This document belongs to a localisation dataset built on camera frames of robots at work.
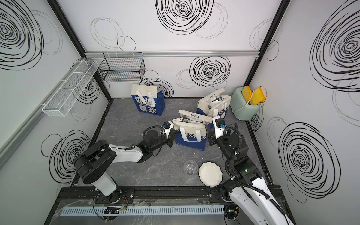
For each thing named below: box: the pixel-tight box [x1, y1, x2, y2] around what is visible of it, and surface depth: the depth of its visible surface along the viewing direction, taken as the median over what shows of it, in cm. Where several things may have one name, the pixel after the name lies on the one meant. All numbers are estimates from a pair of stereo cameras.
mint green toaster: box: [229, 86, 261, 121], surface depth 101 cm
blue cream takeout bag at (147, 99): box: [130, 84, 166, 116], surface depth 98 cm
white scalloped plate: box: [198, 161, 224, 188], surface depth 82 cm
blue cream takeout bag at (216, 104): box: [196, 89, 232, 119], surface depth 88 cm
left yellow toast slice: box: [241, 85, 252, 103], surface depth 98 cm
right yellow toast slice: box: [251, 87, 266, 106], surface depth 98 cm
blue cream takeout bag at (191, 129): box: [172, 109, 213, 151], surface depth 77 cm
